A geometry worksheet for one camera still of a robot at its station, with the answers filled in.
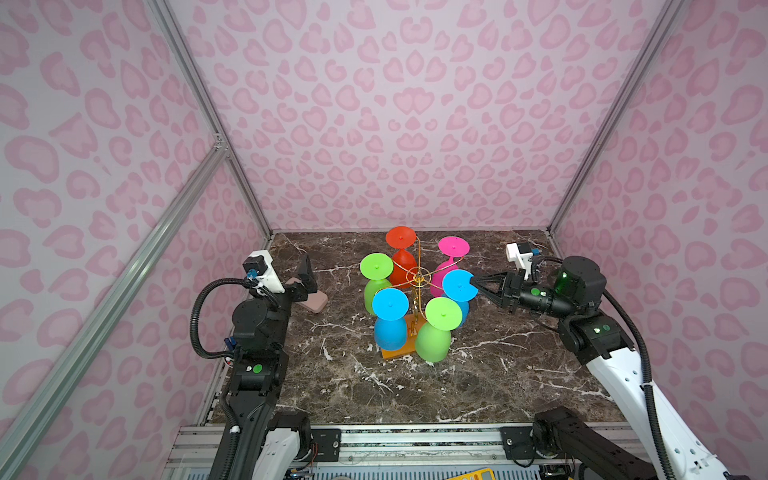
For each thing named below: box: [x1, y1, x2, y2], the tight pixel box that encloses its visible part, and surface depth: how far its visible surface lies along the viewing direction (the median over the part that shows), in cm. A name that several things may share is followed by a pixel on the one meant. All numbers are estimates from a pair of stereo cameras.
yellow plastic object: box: [446, 468, 497, 480], surface depth 70 cm
